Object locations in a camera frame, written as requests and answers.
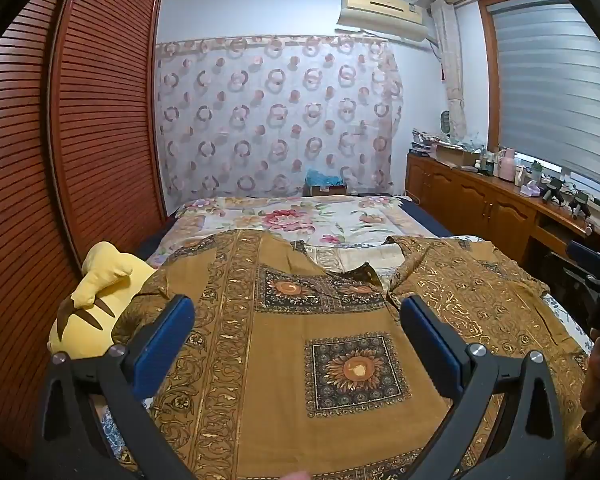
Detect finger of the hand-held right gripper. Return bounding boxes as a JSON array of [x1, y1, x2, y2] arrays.
[[562, 240, 600, 291]]

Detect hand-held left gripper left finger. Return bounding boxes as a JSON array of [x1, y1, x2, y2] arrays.
[[40, 294, 197, 480]]

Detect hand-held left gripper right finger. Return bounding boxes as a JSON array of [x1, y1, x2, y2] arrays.
[[399, 295, 567, 480]]

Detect brown patterned shirt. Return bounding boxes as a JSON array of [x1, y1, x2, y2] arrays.
[[111, 227, 596, 480]]

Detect blue floral white bedsheet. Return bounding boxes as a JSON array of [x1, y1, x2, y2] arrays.
[[92, 292, 595, 463]]

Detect black mini tripod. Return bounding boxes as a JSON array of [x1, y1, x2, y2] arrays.
[[567, 190, 594, 221], [543, 178, 567, 207]]

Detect yellow plush toy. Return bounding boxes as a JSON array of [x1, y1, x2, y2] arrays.
[[47, 241, 156, 361]]

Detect pink thermos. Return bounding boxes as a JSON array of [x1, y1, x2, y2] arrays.
[[497, 147, 516, 182]]

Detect wooden cabinet desk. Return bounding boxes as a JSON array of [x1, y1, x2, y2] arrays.
[[405, 152, 600, 271]]

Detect open cardboard box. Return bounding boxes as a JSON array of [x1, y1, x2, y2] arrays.
[[432, 142, 478, 167]]

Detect grey striped window blind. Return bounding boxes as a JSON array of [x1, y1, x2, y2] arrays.
[[490, 0, 600, 196]]

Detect floral bed quilt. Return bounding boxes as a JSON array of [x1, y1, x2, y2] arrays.
[[147, 195, 456, 291]]

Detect stack of papers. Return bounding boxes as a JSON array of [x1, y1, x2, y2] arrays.
[[410, 127, 448, 157]]

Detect beige lace window curtain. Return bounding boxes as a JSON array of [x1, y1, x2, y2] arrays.
[[432, 0, 468, 141]]

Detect wooden louvered wardrobe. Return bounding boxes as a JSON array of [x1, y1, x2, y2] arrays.
[[0, 0, 168, 461]]

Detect circle patterned sheer curtain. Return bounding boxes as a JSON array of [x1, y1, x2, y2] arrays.
[[155, 35, 403, 200]]

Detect wooden window frame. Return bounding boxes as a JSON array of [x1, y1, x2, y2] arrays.
[[477, 0, 566, 153]]

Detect beige wall air conditioner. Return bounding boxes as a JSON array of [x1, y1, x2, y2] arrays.
[[340, 0, 425, 27]]

